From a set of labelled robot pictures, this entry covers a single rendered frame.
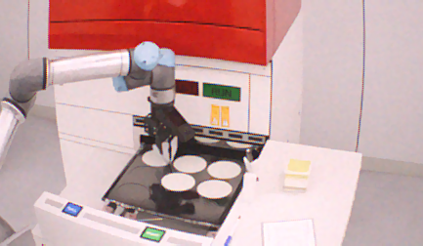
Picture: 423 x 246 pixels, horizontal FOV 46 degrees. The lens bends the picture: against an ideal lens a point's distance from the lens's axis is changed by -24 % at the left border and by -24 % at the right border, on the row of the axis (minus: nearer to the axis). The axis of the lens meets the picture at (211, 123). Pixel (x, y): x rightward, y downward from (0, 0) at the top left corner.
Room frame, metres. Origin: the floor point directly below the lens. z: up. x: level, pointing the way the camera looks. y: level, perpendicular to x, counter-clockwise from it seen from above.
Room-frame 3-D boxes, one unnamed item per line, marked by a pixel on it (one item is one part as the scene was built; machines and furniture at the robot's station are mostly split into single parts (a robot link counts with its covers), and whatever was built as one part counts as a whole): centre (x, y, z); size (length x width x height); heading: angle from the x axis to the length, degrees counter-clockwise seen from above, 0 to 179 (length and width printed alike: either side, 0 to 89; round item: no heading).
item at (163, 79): (1.69, 0.14, 1.21); 0.09 x 0.08 x 0.11; 119
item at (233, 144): (1.79, 0.05, 0.89); 0.44 x 0.02 x 0.10; 72
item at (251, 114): (1.85, 0.21, 1.02); 0.82 x 0.03 x 0.40; 72
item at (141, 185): (1.58, 0.10, 0.90); 0.34 x 0.34 x 0.01; 72
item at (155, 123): (1.70, 0.14, 1.05); 0.09 x 0.08 x 0.12; 46
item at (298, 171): (1.45, -0.24, 1.00); 0.07 x 0.07 x 0.07; 75
